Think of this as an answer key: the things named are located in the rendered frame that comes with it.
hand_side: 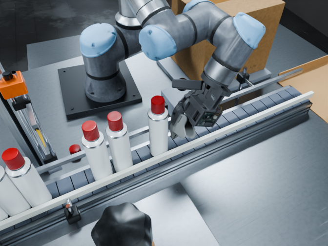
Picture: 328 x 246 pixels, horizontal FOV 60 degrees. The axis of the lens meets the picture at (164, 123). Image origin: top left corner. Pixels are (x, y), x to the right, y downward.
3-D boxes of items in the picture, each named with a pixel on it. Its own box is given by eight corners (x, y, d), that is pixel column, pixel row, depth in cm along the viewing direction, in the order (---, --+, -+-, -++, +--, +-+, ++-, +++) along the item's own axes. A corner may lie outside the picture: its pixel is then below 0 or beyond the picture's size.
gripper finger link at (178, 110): (169, 125, 75) (185, 98, 70) (166, 121, 75) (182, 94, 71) (182, 126, 78) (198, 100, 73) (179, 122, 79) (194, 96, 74)
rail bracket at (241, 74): (242, 116, 98) (253, 79, 86) (229, 103, 103) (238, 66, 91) (250, 113, 100) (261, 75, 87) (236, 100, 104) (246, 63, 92)
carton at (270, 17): (200, 91, 104) (208, 22, 84) (170, 57, 119) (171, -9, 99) (264, 69, 113) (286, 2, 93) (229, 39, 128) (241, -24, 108)
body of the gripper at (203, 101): (191, 128, 69) (217, 88, 63) (174, 106, 74) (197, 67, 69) (212, 129, 74) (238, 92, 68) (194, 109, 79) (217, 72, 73)
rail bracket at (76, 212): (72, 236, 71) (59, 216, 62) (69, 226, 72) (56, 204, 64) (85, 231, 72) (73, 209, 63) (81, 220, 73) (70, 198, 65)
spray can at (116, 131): (118, 178, 76) (107, 127, 61) (111, 163, 79) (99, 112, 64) (136, 170, 78) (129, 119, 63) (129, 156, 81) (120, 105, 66)
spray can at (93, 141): (97, 187, 74) (80, 137, 59) (91, 172, 77) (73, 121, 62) (116, 179, 76) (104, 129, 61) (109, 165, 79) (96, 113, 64)
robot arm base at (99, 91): (85, 105, 99) (80, 83, 92) (84, 78, 109) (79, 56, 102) (129, 99, 102) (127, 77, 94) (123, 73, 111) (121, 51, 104)
